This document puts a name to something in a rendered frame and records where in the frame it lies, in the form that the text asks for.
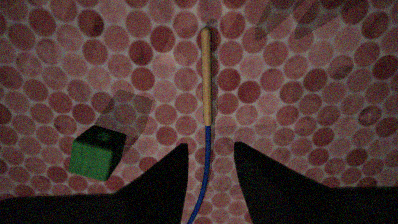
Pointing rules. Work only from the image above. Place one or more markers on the green block with hole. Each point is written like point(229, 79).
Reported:
point(96, 152)

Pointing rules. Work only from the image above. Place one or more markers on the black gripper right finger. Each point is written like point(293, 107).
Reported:
point(276, 194)

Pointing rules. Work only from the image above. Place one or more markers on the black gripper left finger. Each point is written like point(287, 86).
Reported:
point(155, 197)

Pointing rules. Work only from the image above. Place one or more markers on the wooden stick with blue string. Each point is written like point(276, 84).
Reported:
point(206, 49)

